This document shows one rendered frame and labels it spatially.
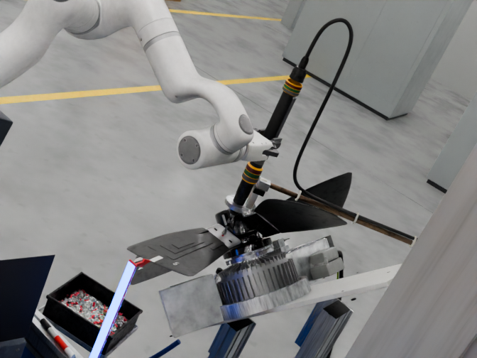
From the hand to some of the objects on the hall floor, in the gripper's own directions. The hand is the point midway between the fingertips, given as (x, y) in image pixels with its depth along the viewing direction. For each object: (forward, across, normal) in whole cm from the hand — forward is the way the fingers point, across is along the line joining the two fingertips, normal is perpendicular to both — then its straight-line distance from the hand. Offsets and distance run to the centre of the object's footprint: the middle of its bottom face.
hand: (268, 138), depth 167 cm
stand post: (+13, -33, +149) cm, 154 cm away
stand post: (+13, -10, +149) cm, 150 cm away
